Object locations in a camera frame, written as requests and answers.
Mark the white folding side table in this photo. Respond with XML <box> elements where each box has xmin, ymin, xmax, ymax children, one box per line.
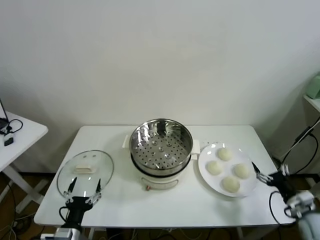
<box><xmin>0</xmin><ymin>109</ymin><xmax>49</xmax><ymax>215</ymax></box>

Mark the black computer mouse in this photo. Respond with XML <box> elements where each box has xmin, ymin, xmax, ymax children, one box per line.
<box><xmin>2</xmin><ymin>131</ymin><xmax>16</xmax><ymax>147</ymax></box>

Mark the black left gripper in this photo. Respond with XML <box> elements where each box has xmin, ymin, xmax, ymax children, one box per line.
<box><xmin>62</xmin><ymin>176</ymin><xmax>103</xmax><ymax>227</ymax></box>

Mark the white electric cooking pot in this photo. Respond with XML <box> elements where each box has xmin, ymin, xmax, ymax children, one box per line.
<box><xmin>130</xmin><ymin>149</ymin><xmax>199</xmax><ymax>192</ymax></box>

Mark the glass pot lid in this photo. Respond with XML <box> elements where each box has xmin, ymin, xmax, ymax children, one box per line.
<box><xmin>56</xmin><ymin>149</ymin><xmax>115</xmax><ymax>200</ymax></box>

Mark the black floor cable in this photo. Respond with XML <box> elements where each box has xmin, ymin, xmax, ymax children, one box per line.
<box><xmin>0</xmin><ymin>172</ymin><xmax>16</xmax><ymax>227</ymax></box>

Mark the pale green appliance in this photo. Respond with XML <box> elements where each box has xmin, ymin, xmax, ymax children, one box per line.
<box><xmin>306</xmin><ymin>72</ymin><xmax>320</xmax><ymax>100</ymax></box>

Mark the white shelf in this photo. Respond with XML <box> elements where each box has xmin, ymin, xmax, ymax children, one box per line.
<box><xmin>302</xmin><ymin>93</ymin><xmax>320</xmax><ymax>136</ymax></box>

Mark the black wall power cable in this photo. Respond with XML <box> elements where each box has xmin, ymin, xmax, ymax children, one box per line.
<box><xmin>281</xmin><ymin>124</ymin><xmax>320</xmax><ymax>176</ymax></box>

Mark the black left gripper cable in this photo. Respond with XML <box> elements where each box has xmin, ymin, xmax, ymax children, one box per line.
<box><xmin>58</xmin><ymin>205</ymin><xmax>74</xmax><ymax>227</ymax></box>

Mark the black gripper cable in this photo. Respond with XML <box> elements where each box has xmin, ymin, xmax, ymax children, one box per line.
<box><xmin>58</xmin><ymin>205</ymin><xmax>74</xmax><ymax>227</ymax></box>
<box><xmin>269</xmin><ymin>191</ymin><xmax>296</xmax><ymax>225</ymax></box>

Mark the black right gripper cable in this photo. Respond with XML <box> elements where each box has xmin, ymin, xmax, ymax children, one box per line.
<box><xmin>269</xmin><ymin>191</ymin><xmax>296</xmax><ymax>225</ymax></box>

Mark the white steamed baozi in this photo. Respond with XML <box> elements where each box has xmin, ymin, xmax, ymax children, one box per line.
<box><xmin>221</xmin><ymin>176</ymin><xmax>241</xmax><ymax>194</ymax></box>
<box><xmin>216</xmin><ymin>147</ymin><xmax>234</xmax><ymax>162</ymax></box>
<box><xmin>206</xmin><ymin>160</ymin><xmax>224</xmax><ymax>176</ymax></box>
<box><xmin>233</xmin><ymin>163</ymin><xmax>252</xmax><ymax>180</ymax></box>

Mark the stainless steel steamer basket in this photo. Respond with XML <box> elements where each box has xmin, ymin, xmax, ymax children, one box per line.
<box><xmin>121</xmin><ymin>118</ymin><xmax>201</xmax><ymax>175</ymax></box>

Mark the black looped laptop cable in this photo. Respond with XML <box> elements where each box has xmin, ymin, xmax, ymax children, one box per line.
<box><xmin>6</xmin><ymin>119</ymin><xmax>24</xmax><ymax>135</ymax></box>

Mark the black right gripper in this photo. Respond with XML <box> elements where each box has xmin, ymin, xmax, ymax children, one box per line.
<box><xmin>251</xmin><ymin>161</ymin><xmax>297</xmax><ymax>200</ymax></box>

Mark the white round plate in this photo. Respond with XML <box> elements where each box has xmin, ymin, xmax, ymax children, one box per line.
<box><xmin>197</xmin><ymin>142</ymin><xmax>259</xmax><ymax>198</ymax></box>

